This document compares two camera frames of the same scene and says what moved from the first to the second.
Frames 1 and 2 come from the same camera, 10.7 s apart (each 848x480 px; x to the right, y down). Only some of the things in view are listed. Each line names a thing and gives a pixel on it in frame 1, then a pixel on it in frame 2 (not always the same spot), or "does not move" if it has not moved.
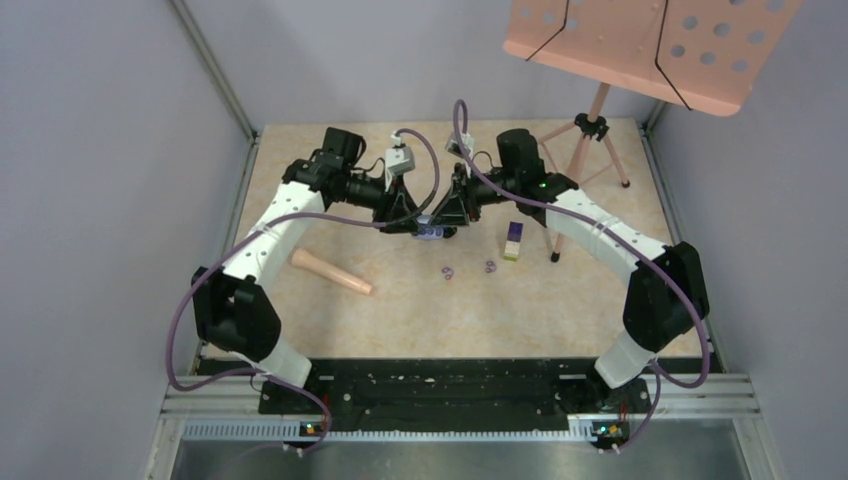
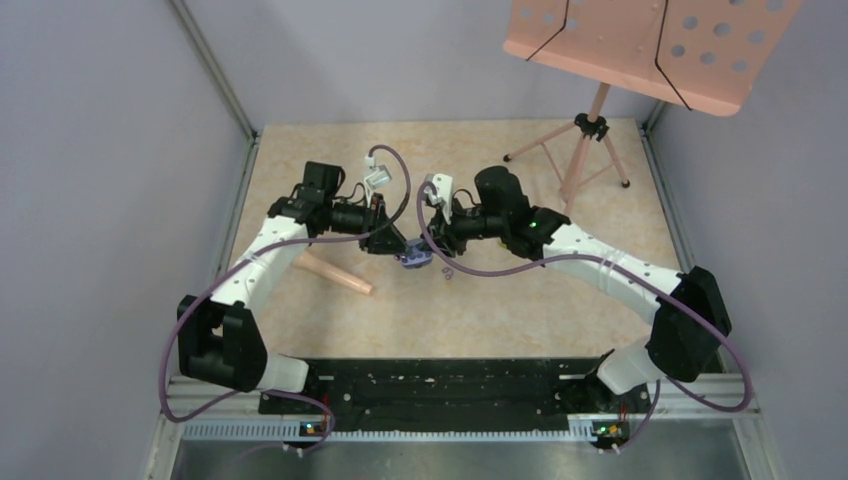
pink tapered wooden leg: x=304 y=259 does not move
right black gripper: x=461 y=207 to x=448 y=241
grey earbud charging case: x=427 y=232 to x=418 y=255
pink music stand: x=704 y=55 does not move
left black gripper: x=397 y=210 to x=383 y=237
